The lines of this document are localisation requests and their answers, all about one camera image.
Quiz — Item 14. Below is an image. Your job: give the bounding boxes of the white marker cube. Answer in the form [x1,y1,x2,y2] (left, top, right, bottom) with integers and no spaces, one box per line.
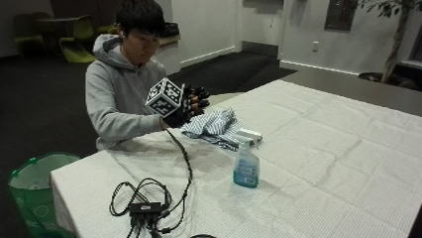
[144,77,186,117]

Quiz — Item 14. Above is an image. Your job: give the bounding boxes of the striped blue white cloth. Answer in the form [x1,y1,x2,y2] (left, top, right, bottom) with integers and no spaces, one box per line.
[179,107,263,152]

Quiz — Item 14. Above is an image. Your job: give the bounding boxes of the white counter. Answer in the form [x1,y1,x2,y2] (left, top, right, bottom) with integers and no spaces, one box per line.
[152,34,182,76]

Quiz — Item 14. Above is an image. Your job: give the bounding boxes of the the person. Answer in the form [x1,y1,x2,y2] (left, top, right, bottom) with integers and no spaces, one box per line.
[84,0,169,152]

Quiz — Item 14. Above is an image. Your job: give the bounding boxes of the black bag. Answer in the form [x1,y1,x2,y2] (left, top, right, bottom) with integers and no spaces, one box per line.
[160,21,181,38]

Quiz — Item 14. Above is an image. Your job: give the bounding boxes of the blue spray bottle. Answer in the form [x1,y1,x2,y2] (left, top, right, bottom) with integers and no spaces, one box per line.
[231,140,261,189]

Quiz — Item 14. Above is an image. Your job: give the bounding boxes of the white tablecloth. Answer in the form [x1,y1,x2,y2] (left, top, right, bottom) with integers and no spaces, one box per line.
[50,79,422,238]

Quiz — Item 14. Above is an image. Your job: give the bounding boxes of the green chair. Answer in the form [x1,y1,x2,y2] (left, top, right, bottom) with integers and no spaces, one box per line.
[58,15,97,63]
[12,13,50,58]

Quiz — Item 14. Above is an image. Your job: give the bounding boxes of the black hub box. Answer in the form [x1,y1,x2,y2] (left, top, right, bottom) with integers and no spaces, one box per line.
[128,202,164,216]

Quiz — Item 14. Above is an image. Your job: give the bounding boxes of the dark round table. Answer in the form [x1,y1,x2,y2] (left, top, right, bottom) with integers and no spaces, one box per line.
[36,16,80,54]

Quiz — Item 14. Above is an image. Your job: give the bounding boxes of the potted tree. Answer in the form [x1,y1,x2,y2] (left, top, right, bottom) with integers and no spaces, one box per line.
[351,0,422,91]

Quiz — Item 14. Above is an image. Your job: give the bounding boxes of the green bag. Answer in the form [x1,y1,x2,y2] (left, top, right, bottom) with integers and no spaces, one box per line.
[6,151,81,238]

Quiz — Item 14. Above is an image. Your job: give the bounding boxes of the black glove cable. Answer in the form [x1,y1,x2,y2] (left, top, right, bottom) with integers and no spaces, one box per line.
[162,128,195,234]

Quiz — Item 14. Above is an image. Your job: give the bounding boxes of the coiled black cable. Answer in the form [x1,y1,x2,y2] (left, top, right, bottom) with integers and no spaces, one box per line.
[108,178,173,238]

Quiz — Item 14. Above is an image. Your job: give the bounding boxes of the dark wall frame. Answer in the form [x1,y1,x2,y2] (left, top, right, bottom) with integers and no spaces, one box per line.
[323,0,359,33]

